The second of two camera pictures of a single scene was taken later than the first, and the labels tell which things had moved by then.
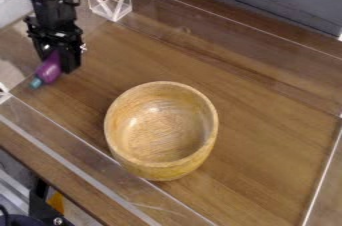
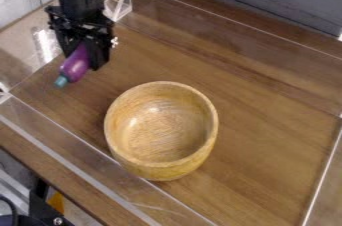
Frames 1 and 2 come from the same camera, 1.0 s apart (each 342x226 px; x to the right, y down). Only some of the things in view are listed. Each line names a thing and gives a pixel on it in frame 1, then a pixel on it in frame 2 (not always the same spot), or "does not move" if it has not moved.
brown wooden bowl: (162, 127) does not move
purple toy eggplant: (49, 70) → (75, 65)
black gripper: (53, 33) → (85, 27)
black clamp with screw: (39, 207) does not move
